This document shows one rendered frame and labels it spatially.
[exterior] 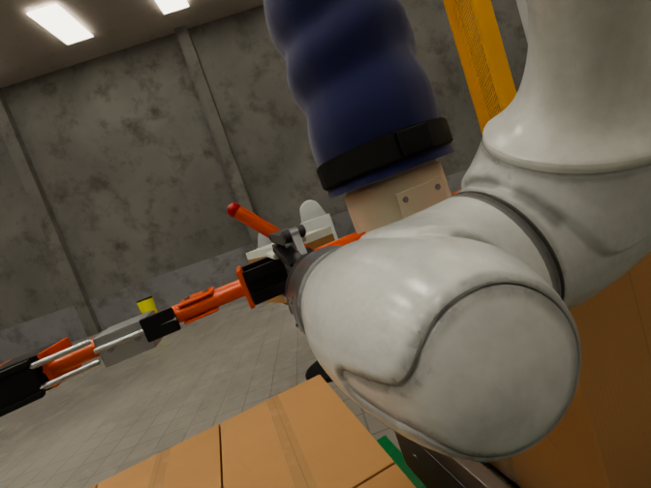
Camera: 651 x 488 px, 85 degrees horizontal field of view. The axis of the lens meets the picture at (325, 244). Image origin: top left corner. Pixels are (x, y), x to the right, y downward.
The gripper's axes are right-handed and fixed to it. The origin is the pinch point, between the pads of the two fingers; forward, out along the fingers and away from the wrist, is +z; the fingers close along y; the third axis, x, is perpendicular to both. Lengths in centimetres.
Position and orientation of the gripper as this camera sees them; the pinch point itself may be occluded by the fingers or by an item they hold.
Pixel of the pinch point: (286, 273)
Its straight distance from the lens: 53.0
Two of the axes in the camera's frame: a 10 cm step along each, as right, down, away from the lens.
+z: -3.1, -0.1, 9.5
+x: 8.9, -3.4, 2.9
